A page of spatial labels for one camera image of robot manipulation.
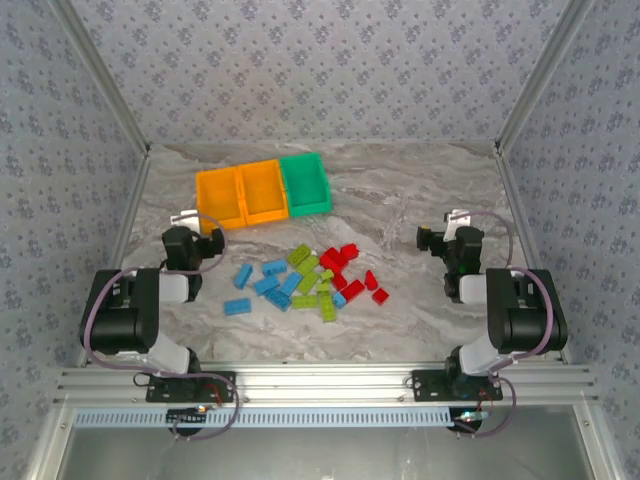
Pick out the orange plastic bin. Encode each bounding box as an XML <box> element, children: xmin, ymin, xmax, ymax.
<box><xmin>195</xmin><ymin>167</ymin><xmax>247</xmax><ymax>232</ymax></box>
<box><xmin>237</xmin><ymin>158</ymin><xmax>291</xmax><ymax>227</ymax></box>

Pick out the green plastic bin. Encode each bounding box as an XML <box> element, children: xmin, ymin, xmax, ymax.
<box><xmin>278</xmin><ymin>151</ymin><xmax>334</xmax><ymax>219</ymax></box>

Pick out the black controller board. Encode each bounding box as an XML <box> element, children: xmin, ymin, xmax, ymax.
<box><xmin>166</xmin><ymin>405</ymin><xmax>209</xmax><ymax>437</ymax></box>
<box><xmin>451</xmin><ymin>407</ymin><xmax>489</xmax><ymax>437</ymax></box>

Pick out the grey metal shelf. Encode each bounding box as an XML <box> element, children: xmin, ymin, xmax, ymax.
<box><xmin>52</xmin><ymin>405</ymin><xmax>601</xmax><ymax>480</ymax></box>

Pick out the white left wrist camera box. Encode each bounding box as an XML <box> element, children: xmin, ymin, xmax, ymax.
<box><xmin>169</xmin><ymin>209</ymin><xmax>201</xmax><ymax>234</ymax></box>

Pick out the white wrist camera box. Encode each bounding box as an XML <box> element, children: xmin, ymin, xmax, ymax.
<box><xmin>444</xmin><ymin>208</ymin><xmax>474</xmax><ymax>242</ymax></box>
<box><xmin>169</xmin><ymin>209</ymin><xmax>201</xmax><ymax>234</ymax></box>

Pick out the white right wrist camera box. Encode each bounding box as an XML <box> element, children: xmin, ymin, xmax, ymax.
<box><xmin>444</xmin><ymin>208</ymin><xmax>474</xmax><ymax>242</ymax></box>

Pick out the aluminium side rail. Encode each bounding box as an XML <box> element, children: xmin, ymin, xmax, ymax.
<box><xmin>78</xmin><ymin>148</ymin><xmax>152</xmax><ymax>367</ymax></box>
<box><xmin>493</xmin><ymin>143</ymin><xmax>572</xmax><ymax>365</ymax></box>

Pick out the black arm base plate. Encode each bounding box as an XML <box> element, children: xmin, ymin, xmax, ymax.
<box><xmin>145</xmin><ymin>371</ymin><xmax>238</xmax><ymax>404</ymax></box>
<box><xmin>410</xmin><ymin>368</ymin><xmax>504</xmax><ymax>402</ymax></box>

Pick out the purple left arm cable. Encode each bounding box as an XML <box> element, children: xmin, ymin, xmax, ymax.
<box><xmin>78</xmin><ymin>210</ymin><xmax>242</xmax><ymax>443</ymax></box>

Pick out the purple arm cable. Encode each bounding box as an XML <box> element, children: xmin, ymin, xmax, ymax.
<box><xmin>78</xmin><ymin>210</ymin><xmax>242</xmax><ymax>443</ymax></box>
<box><xmin>452</xmin><ymin>209</ymin><xmax>557</xmax><ymax>442</ymax></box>

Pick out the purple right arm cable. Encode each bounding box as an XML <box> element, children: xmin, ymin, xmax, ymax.
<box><xmin>452</xmin><ymin>209</ymin><xmax>557</xmax><ymax>442</ymax></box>

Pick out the aluminium mounting rail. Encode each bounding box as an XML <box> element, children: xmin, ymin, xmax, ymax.
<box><xmin>53</xmin><ymin>361</ymin><xmax>600</xmax><ymax>407</ymax></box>

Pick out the aluminium frame post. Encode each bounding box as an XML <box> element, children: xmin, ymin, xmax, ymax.
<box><xmin>48</xmin><ymin>0</ymin><xmax>152</xmax><ymax>157</ymax></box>
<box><xmin>493</xmin><ymin>0</ymin><xmax>597</xmax><ymax>157</ymax></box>

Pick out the white slotted cable duct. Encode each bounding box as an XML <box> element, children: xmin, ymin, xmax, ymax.
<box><xmin>73</xmin><ymin>406</ymin><xmax>454</xmax><ymax>430</ymax></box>

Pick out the aluminium frame leg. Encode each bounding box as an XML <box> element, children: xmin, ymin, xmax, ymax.
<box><xmin>572</xmin><ymin>403</ymin><xmax>624</xmax><ymax>480</ymax></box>
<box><xmin>22</xmin><ymin>405</ymin><xmax>76</xmax><ymax>480</ymax></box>

